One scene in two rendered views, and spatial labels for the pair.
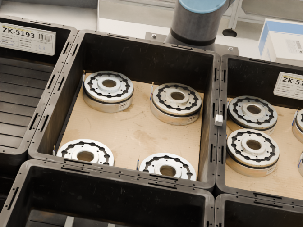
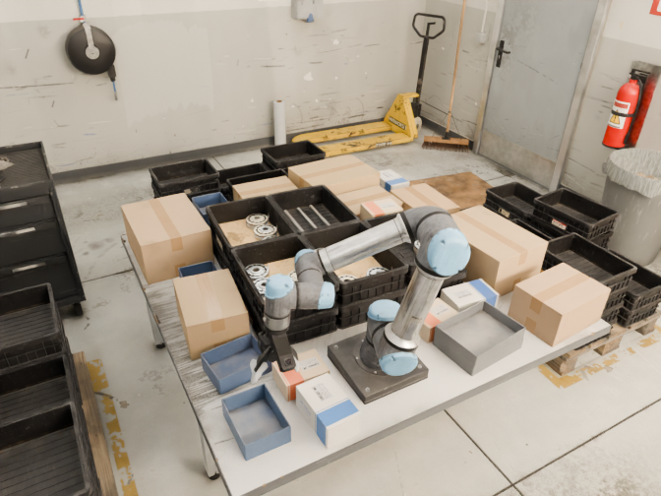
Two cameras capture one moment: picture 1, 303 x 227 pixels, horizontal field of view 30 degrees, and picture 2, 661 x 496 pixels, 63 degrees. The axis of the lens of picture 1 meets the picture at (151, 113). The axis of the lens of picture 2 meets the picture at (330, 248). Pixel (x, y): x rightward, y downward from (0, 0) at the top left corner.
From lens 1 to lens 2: 2.62 m
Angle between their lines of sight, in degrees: 104
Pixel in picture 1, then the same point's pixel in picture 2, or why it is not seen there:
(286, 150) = not seen: hidden behind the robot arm
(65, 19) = (475, 343)
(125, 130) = (356, 271)
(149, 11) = not seen: outside the picture
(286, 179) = not seen: hidden behind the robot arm
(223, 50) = (371, 386)
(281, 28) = (342, 408)
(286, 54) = (323, 379)
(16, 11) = (503, 333)
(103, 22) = (472, 382)
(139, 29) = (446, 391)
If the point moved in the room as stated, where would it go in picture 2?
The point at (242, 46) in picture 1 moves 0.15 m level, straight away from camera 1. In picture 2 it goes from (369, 422) to (387, 462)
